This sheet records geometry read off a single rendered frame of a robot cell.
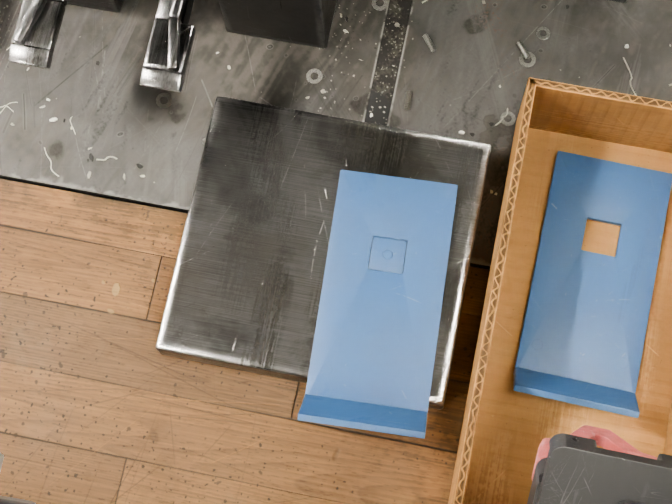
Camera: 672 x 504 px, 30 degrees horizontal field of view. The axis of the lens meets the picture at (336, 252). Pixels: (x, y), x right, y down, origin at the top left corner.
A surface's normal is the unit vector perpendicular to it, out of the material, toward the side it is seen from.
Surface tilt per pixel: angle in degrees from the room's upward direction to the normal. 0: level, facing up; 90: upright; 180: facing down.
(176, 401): 0
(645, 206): 0
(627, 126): 90
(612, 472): 32
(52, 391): 0
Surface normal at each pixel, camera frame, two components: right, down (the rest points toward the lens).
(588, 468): -0.14, 0.29
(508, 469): -0.04, -0.25
